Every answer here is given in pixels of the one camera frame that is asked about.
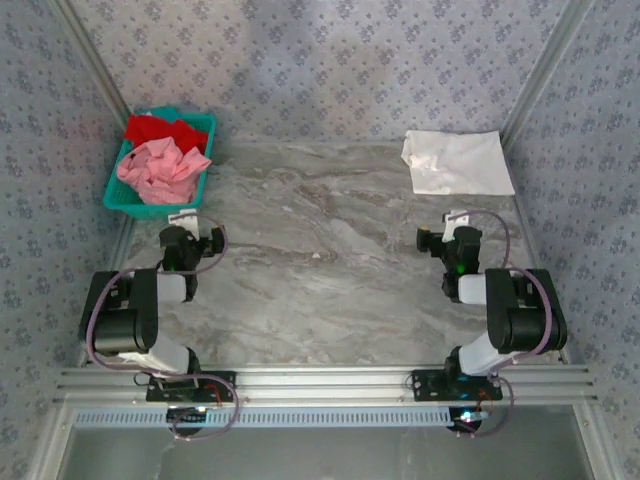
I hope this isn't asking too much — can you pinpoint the pink t-shirt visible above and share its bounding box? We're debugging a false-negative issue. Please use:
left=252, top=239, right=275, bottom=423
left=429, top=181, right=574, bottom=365
left=116, top=138, right=213, bottom=206

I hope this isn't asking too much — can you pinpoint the white folded t-shirt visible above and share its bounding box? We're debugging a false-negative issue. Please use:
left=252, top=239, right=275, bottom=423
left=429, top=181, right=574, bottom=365
left=400, top=129, right=516, bottom=197

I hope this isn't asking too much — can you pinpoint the teal plastic basket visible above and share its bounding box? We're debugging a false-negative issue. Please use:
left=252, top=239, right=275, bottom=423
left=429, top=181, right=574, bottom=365
left=103, top=106, right=218, bottom=221

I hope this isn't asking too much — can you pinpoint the red t-shirt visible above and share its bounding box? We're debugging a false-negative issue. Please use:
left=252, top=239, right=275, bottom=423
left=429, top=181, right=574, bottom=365
left=123, top=114, right=211, bottom=154

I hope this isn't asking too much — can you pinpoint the black controller board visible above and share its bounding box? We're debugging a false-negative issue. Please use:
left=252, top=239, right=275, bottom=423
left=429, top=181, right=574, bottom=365
left=166, top=405, right=210, bottom=435
left=448, top=407, right=487, bottom=436

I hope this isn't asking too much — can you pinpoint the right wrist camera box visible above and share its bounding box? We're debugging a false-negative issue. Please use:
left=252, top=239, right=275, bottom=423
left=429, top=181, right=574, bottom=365
left=442, top=210, right=471, bottom=239

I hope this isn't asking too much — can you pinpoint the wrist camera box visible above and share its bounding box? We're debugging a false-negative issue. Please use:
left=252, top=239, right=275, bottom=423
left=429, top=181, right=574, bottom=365
left=168, top=211, right=200, bottom=239
left=442, top=210, right=471, bottom=239

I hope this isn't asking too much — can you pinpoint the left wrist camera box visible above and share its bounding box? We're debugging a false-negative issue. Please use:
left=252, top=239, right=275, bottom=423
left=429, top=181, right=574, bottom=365
left=168, top=211, right=200, bottom=239

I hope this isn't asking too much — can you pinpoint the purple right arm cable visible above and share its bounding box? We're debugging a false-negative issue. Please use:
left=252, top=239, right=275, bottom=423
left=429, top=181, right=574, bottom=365
left=448, top=209, right=555, bottom=440

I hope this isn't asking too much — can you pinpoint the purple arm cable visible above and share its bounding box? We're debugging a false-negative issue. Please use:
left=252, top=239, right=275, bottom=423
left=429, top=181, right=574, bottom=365
left=448, top=209, right=555, bottom=440
left=85, top=212, right=241, bottom=442

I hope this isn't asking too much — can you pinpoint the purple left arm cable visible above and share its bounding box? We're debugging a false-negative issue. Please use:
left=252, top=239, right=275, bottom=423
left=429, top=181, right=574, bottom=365
left=85, top=212, right=241, bottom=442

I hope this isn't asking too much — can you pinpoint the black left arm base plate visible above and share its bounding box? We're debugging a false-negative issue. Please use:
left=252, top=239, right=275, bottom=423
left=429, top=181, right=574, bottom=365
left=146, top=370, right=237, bottom=403

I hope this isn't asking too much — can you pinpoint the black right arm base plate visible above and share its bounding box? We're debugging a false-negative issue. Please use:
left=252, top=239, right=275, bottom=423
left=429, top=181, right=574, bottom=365
left=410, top=369, right=503, bottom=403

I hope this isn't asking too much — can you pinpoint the aluminium mounting rail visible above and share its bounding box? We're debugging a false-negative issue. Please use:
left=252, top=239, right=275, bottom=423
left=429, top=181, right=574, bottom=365
left=55, top=367, right=599, bottom=405

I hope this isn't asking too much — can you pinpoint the aluminium frame post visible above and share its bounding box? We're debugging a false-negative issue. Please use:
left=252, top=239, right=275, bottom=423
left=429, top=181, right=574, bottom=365
left=499, top=0, right=599, bottom=146
left=54, top=0, right=132, bottom=121

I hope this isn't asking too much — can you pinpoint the grey slotted cable duct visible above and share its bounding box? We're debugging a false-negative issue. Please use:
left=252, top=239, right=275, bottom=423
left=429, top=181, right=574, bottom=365
left=72, top=405, right=451, bottom=429

